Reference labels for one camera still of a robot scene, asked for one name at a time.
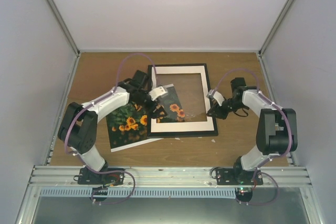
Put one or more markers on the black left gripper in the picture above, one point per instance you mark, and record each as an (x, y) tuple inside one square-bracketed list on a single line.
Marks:
[(149, 111)]

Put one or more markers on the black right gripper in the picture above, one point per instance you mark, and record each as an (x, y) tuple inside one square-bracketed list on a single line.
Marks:
[(216, 109)]

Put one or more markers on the sunflower photo print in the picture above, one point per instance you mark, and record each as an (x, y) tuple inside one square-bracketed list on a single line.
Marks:
[(127, 126)]

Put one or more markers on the black picture frame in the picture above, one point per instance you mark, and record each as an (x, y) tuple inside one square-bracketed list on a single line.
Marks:
[(184, 129)]

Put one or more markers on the clear acrylic sheet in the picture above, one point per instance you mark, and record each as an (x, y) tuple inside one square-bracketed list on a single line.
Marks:
[(185, 100)]

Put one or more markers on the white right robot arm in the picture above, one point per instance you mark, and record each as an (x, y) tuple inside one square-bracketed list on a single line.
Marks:
[(276, 134)]

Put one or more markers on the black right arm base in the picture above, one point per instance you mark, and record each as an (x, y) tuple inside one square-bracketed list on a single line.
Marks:
[(232, 176)]

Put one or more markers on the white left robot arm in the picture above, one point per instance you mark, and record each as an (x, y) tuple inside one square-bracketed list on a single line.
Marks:
[(78, 129)]

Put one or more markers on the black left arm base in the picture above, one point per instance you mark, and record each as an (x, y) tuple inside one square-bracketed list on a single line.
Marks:
[(113, 177)]

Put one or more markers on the brown backing board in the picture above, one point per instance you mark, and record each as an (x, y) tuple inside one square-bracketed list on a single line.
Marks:
[(95, 75)]

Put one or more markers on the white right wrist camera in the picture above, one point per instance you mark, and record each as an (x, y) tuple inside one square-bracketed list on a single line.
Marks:
[(216, 96)]

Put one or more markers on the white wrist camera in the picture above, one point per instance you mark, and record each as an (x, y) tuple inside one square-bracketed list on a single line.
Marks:
[(157, 92), (216, 96)]

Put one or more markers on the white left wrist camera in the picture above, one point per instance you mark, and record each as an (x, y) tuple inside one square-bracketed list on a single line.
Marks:
[(157, 92)]

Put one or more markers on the aluminium mounting rail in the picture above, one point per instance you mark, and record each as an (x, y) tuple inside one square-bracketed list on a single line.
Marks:
[(166, 176)]

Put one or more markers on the grey slotted cable duct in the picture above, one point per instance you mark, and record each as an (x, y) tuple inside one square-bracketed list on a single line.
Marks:
[(120, 192)]

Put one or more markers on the aluminium enclosure frame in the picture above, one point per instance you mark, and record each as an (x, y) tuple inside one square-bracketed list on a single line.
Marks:
[(296, 36)]

